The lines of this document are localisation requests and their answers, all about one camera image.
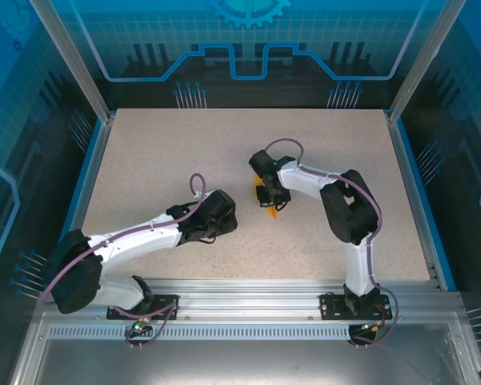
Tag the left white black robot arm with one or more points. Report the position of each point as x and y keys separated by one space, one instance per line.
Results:
x=144 y=236

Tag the aluminium side rail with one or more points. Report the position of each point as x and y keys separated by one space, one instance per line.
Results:
x=409 y=180
x=93 y=180

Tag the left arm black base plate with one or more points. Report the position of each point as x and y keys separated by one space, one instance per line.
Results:
x=164 y=309

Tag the blue table edge strip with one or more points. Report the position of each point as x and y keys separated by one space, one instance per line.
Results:
x=84 y=180
x=419 y=180

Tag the yellow cloth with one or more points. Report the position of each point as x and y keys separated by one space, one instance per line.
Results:
x=273 y=212

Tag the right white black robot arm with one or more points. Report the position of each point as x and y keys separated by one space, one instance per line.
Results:
x=304 y=180

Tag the long aluminium mounting rail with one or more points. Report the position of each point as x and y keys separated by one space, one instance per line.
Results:
x=244 y=293

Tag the steel sheet panel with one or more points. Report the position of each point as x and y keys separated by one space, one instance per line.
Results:
x=240 y=361

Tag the aluminium frame post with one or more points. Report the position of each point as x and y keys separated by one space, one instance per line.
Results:
x=421 y=64
x=79 y=64

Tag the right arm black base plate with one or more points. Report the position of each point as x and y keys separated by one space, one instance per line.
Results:
x=332 y=306

